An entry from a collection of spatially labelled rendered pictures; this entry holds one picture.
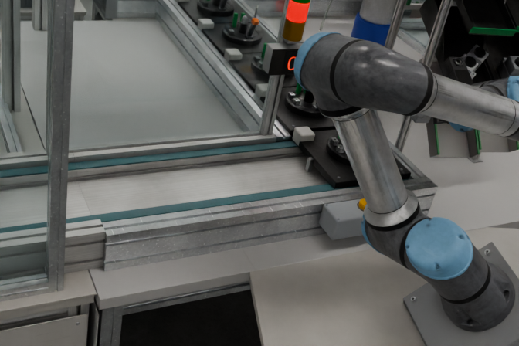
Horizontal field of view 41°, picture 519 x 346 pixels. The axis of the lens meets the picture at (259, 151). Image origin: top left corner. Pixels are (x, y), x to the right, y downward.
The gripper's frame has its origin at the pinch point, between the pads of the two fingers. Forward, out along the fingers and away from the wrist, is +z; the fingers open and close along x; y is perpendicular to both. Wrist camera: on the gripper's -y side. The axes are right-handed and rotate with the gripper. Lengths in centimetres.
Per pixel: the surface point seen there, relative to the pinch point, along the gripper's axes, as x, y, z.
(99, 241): -83, 32, 4
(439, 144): 12.4, 11.4, 8.6
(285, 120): -23.9, 3.8, 31.2
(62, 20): -96, -7, -31
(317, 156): -22.4, 14.3, 16.1
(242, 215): -51, 28, 1
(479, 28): 8.3, -16.5, -12.5
